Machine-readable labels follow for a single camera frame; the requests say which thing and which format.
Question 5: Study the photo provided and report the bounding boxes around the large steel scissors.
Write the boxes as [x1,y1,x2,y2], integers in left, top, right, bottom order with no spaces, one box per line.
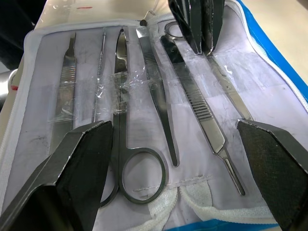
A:
[99,27,168,208]

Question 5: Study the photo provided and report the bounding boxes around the blue surgical instrument pack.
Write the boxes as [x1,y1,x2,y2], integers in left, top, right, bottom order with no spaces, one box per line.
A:
[0,0,308,231]

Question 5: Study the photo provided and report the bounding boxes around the slim steel scalpel handle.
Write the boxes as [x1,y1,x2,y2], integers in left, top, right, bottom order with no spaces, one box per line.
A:
[49,32,78,154]

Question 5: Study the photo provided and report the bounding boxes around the steel tweezers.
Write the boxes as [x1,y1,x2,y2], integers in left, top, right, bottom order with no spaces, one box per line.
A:
[135,26,180,167]

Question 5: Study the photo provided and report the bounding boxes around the wide steel scalpel handle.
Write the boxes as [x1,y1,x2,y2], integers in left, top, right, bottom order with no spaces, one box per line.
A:
[159,34,246,196]

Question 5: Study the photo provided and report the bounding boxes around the small steel scissors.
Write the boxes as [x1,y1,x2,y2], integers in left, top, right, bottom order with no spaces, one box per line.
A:
[164,21,254,121]

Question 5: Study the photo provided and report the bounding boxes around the silver metal tray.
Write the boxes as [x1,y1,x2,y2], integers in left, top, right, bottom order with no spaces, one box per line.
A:
[0,68,19,106]

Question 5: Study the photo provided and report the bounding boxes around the thin steel probe needle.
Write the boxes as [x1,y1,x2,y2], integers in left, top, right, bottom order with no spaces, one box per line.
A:
[91,27,107,124]

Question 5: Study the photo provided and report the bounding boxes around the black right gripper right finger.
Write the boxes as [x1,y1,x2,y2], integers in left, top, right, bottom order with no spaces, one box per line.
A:
[237,119,308,231]

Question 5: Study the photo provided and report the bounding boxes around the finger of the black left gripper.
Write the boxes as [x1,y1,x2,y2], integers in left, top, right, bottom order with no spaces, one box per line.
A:
[169,0,204,55]
[202,0,226,52]

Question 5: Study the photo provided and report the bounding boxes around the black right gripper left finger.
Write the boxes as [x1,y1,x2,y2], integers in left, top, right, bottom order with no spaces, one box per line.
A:
[0,120,114,231]

